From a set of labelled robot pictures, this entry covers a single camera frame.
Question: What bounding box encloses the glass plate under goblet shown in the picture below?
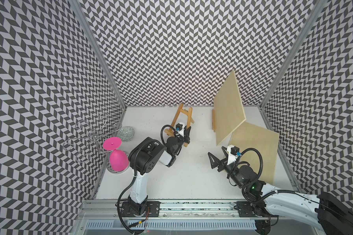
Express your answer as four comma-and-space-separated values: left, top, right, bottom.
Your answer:
107, 150, 129, 174

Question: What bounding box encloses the pink plastic goblet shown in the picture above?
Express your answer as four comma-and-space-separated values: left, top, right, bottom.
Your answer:
103, 137, 129, 172

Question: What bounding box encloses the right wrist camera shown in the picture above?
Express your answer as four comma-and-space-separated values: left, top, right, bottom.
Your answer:
227, 145, 241, 165

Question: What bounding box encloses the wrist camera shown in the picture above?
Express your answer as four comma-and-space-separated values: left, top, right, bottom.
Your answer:
175, 122, 185, 137
227, 145, 241, 165

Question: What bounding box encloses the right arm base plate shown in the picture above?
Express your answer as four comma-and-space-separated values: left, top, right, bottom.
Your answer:
233, 201, 278, 219

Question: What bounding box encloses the metal wire rack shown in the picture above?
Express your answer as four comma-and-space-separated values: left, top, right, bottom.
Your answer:
62, 112, 123, 164

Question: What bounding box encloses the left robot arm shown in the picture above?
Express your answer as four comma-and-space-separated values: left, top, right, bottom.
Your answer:
117, 122, 191, 217

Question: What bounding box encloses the aluminium front rail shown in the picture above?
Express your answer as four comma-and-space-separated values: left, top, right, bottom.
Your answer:
76, 198, 324, 221

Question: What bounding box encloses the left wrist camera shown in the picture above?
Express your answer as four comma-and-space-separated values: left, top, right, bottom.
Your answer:
175, 122, 185, 137

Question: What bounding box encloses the plywood board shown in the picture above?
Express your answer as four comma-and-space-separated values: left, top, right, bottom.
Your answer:
229, 122, 279, 184
213, 70, 246, 145

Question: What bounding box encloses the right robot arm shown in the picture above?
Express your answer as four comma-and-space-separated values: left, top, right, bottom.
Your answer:
208, 145, 353, 235

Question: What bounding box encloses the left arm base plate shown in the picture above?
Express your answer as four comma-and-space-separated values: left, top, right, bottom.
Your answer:
120, 201, 161, 217

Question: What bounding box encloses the green patterned plate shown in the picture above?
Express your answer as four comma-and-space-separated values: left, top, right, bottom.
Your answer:
116, 126, 135, 142

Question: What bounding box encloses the wooden easel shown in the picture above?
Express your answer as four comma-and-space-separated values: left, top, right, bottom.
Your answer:
164, 102, 195, 147
212, 109, 216, 133

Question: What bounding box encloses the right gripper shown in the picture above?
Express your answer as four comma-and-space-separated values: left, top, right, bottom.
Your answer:
208, 146, 243, 189

